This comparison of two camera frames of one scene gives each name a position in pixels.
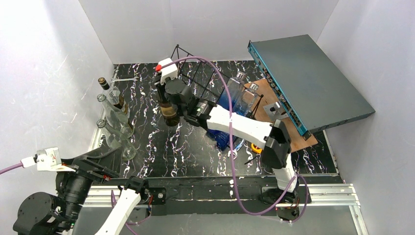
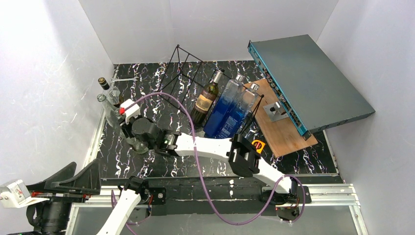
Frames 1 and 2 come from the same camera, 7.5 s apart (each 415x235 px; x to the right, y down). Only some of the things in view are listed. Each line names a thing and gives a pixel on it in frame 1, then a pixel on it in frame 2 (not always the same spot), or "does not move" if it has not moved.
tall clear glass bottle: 116,119 does not move
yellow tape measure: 256,149 does not move
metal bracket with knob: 275,112 does not move
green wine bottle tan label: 169,110 → 205,101
